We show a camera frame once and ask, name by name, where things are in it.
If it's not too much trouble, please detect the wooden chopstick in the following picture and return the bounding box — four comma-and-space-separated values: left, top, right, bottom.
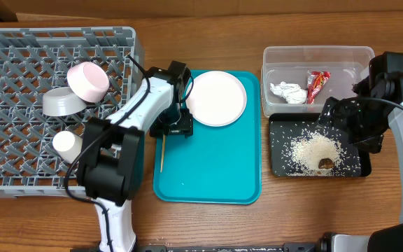
160, 135, 166, 173

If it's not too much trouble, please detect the large white plate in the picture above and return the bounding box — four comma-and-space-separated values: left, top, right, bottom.
185, 71, 247, 127

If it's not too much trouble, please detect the red snack wrapper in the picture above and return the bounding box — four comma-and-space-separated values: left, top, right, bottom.
306, 71, 331, 104

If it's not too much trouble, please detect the white tissue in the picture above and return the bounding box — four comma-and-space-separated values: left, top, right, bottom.
270, 81, 307, 104

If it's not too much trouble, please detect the white paper cup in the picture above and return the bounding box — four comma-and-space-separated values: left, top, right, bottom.
52, 130, 83, 163

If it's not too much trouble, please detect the grey bowl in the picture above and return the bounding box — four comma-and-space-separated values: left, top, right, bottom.
43, 87, 87, 116

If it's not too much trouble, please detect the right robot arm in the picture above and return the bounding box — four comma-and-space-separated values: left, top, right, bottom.
316, 71, 403, 251

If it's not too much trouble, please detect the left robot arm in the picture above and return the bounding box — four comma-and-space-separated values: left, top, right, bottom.
76, 61, 194, 251

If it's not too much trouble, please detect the clear plastic waste bin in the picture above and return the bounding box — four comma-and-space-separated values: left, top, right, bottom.
261, 45, 374, 117

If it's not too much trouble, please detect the black food waste tray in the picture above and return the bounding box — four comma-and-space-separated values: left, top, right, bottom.
268, 112, 372, 178

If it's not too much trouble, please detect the brown food scrap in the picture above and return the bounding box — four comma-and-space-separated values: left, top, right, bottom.
318, 158, 335, 169

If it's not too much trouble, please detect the teal plastic tray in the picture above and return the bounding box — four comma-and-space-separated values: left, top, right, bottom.
153, 71, 262, 204

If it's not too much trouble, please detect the spilled rice pile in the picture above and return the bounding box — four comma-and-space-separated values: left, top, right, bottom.
271, 120, 362, 176

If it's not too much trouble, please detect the grey plastic dish rack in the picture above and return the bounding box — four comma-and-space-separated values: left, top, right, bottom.
0, 27, 144, 198

